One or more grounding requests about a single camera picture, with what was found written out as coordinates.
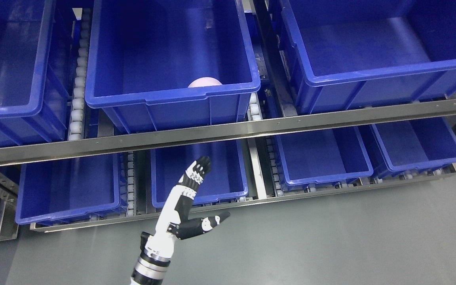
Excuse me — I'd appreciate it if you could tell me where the blue bin upper left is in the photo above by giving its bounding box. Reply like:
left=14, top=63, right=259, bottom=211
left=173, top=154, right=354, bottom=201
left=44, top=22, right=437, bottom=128
left=0, top=0, right=76, bottom=148

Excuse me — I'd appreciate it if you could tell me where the blue bin upper middle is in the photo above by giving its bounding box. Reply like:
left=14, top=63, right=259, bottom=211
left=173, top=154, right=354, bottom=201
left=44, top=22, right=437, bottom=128
left=85, top=0, right=261, bottom=134

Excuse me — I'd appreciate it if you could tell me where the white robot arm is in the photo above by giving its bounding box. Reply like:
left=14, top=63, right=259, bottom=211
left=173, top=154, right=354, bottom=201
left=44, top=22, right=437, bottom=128
left=130, top=232, right=171, bottom=285

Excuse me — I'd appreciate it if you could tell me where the blue bin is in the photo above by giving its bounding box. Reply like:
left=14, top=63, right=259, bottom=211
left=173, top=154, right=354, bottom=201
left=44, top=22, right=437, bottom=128
left=150, top=140, right=248, bottom=209
left=358, top=117, right=456, bottom=179
left=272, top=127, right=374, bottom=192
left=15, top=153, right=128, bottom=226
left=85, top=0, right=261, bottom=134
left=0, top=0, right=76, bottom=148
left=268, top=0, right=456, bottom=115

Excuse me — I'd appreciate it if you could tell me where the blue bin lower far right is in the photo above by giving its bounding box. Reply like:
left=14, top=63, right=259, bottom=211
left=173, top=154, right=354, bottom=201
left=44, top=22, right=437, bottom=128
left=358, top=117, right=456, bottom=179

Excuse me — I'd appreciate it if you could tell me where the pink bowl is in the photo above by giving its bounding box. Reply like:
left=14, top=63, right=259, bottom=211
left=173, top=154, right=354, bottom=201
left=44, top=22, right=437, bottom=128
left=188, top=76, right=222, bottom=88

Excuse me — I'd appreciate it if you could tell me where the blue bin lower left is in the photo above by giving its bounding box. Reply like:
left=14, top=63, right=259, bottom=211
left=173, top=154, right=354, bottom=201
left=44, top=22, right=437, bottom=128
left=15, top=153, right=128, bottom=226

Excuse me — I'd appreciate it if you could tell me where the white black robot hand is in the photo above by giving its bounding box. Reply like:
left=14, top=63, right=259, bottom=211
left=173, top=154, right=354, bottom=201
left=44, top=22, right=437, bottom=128
left=142, top=156, right=230, bottom=263

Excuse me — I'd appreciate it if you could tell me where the blue bin lower middle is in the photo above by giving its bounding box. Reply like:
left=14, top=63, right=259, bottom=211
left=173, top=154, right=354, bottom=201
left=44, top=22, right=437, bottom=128
left=150, top=140, right=248, bottom=209

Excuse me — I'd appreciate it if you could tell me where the blue bin upper right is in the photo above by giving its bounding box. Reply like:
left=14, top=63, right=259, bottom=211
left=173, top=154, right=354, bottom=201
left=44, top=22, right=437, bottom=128
left=268, top=0, right=456, bottom=115

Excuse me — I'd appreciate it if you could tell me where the steel shelf rail upper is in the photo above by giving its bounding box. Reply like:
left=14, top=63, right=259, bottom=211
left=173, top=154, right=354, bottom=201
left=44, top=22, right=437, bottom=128
left=0, top=99, right=456, bottom=166

